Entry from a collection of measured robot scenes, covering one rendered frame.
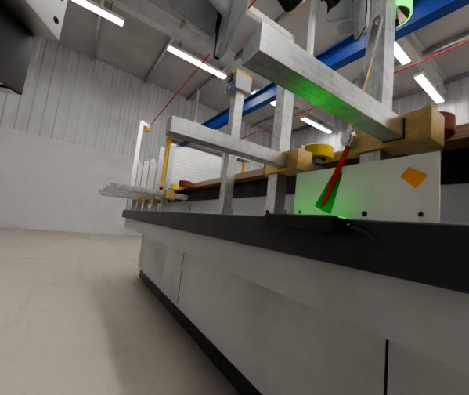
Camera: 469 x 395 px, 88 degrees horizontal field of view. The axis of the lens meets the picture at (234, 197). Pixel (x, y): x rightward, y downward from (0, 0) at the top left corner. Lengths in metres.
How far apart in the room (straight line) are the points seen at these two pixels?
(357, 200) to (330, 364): 0.50
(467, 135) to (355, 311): 0.38
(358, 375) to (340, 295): 0.31
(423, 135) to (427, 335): 0.28
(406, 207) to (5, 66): 0.57
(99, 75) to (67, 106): 1.30
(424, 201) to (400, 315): 0.17
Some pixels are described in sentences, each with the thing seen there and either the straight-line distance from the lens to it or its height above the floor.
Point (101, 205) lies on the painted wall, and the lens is 7.96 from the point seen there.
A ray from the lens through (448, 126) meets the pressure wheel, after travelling 0.57.
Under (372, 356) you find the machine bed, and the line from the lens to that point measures 0.75.
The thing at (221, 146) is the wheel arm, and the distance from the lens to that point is 0.50.
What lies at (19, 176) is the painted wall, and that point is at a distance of 8.00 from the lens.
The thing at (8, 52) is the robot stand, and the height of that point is 0.85.
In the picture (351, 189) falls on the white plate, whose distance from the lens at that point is 0.48.
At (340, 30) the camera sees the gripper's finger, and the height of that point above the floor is 1.04.
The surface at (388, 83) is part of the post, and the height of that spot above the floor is 0.95.
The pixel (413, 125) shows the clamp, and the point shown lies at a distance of 0.46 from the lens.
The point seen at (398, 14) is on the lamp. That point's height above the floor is 1.11.
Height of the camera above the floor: 0.67
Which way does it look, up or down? 7 degrees up
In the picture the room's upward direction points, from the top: 6 degrees clockwise
